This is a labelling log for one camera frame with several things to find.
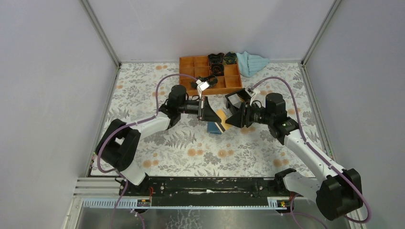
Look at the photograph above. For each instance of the black rolled band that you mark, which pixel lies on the black rolled band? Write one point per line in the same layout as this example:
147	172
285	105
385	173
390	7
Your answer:
230	58
215	58
217	69

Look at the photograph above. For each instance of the white card in box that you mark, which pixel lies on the white card in box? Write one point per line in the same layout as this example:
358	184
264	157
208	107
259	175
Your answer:
235	100

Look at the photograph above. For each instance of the black card box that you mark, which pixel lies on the black card box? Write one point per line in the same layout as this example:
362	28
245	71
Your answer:
242	94

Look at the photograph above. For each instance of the orange compartment tray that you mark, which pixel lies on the orange compartment tray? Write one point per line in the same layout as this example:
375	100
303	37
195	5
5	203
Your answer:
199	66

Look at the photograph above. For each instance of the black rolled band left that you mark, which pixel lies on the black rolled band left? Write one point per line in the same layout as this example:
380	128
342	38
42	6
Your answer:
215	58

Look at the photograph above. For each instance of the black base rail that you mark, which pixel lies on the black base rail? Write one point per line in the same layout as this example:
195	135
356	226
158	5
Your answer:
209	192

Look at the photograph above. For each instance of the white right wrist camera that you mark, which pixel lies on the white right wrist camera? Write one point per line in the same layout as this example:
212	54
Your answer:
252	93

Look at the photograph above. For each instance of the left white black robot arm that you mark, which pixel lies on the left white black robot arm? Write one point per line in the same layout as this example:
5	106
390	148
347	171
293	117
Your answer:
120	141

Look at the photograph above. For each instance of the gold black credit card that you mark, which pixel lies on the gold black credit card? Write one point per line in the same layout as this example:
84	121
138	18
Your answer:
222	125

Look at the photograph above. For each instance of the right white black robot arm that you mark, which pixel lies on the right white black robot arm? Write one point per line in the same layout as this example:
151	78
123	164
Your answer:
335	190

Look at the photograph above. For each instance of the black tangled band pile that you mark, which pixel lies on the black tangled band pile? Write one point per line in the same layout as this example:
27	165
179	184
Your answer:
211	80

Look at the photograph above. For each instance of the blue leather card holder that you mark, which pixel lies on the blue leather card holder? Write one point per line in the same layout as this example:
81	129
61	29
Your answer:
212	128

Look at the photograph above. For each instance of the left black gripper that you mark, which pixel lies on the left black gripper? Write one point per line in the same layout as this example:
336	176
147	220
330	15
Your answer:
207	113

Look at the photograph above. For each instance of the black rolled band top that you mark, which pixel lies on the black rolled band top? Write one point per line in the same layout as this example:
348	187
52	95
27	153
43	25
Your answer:
230	58

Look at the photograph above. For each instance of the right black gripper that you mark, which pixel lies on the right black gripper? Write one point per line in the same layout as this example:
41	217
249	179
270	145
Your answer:
244	112

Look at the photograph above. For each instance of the light blue folded cloth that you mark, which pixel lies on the light blue folded cloth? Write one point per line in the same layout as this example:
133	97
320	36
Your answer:
250	64

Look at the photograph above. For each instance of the black rolled band centre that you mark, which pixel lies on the black rolled band centre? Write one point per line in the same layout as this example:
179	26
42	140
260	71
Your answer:
217	69

